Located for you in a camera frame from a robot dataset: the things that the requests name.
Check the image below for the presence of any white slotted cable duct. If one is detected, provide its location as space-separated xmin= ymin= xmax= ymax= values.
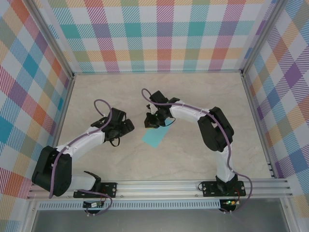
xmin=38 ymin=199 xmax=222 ymax=210

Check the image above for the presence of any wide aluminium mounting rail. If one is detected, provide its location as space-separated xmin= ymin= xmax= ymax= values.
xmin=26 ymin=178 xmax=294 ymax=200

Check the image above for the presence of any thin aluminium table rail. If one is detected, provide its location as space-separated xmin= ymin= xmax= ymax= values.
xmin=72 ymin=69 xmax=243 ymax=76

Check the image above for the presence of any right gripper thin black cable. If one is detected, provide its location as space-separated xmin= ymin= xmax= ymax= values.
xmin=159 ymin=118 xmax=176 ymax=127

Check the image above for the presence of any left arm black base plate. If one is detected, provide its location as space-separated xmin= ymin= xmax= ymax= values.
xmin=73 ymin=181 xmax=118 ymax=199

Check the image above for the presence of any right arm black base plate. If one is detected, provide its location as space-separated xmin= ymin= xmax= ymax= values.
xmin=202 ymin=180 xmax=246 ymax=198

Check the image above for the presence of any aluminium frame post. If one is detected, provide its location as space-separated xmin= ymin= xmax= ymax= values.
xmin=28 ymin=0 xmax=75 ymax=79
xmin=240 ymin=0 xmax=287 ymax=78

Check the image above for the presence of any teal paper sheet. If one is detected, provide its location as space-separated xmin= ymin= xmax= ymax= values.
xmin=141 ymin=117 xmax=176 ymax=148

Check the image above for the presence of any aluminium table edge rail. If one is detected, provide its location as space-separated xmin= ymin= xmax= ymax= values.
xmin=42 ymin=74 xmax=76 ymax=182
xmin=240 ymin=72 xmax=278 ymax=179

